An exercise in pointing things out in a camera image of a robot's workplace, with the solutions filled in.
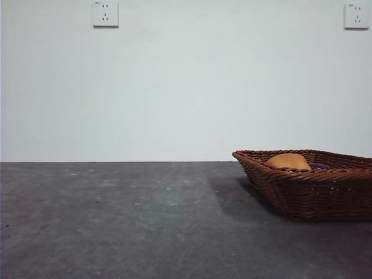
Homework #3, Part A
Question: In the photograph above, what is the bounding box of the brown potato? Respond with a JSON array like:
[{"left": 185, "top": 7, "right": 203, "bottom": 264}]
[{"left": 264, "top": 153, "right": 312, "bottom": 171}]

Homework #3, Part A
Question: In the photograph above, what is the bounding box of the brown wicker basket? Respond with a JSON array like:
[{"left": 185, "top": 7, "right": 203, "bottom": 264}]
[{"left": 231, "top": 149, "right": 372, "bottom": 223}]

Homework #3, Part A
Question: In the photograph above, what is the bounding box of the white wall socket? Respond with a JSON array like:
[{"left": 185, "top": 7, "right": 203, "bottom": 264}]
[
  {"left": 92, "top": 0, "right": 119, "bottom": 28},
  {"left": 344, "top": 2, "right": 366, "bottom": 30}
]

